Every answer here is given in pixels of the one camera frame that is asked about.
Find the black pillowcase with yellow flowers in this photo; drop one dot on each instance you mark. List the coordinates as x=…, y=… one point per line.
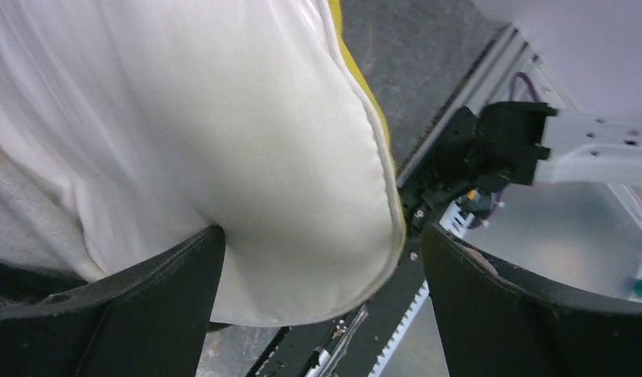
x=23, y=287

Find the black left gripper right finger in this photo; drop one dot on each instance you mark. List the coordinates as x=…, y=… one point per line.
x=498, y=319

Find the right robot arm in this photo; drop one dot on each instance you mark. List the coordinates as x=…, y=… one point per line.
x=525, y=142

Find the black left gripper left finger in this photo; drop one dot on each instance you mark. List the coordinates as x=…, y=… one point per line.
x=148, y=320

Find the white pillow with yellow edge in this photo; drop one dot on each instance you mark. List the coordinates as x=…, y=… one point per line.
x=128, y=126

